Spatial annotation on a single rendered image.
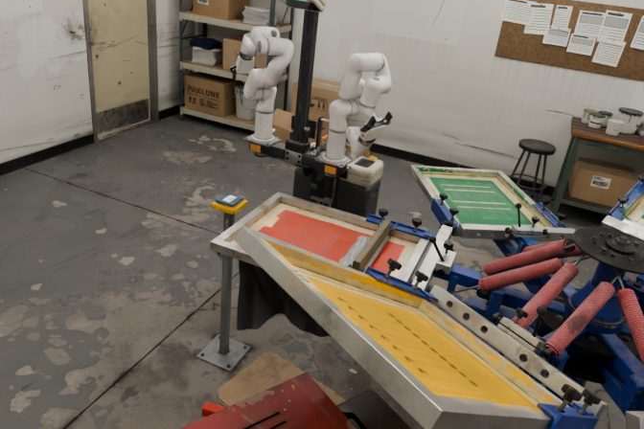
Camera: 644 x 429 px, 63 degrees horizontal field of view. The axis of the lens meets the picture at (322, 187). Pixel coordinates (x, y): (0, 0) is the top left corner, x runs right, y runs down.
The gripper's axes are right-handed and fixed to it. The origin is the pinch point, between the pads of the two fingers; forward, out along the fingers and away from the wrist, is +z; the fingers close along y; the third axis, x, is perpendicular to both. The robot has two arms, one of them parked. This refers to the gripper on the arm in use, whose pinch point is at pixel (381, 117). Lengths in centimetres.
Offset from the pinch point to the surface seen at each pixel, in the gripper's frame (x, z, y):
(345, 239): 38, -31, -28
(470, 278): 79, 5, -9
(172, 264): -28, -194, -66
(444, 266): 71, 5, -17
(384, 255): 53, -22, -20
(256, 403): 82, 33, -111
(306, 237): 29, -35, -43
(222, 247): 22, -31, -81
